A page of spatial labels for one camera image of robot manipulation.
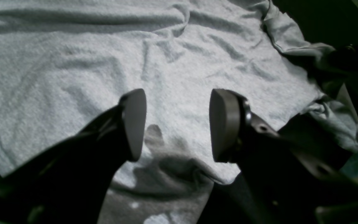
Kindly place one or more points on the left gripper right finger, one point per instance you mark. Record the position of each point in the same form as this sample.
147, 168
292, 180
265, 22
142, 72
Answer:
287, 184

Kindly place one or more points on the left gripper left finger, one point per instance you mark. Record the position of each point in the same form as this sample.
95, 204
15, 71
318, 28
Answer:
67, 183

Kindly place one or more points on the grey t-shirt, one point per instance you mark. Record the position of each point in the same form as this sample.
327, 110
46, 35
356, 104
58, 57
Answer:
63, 62

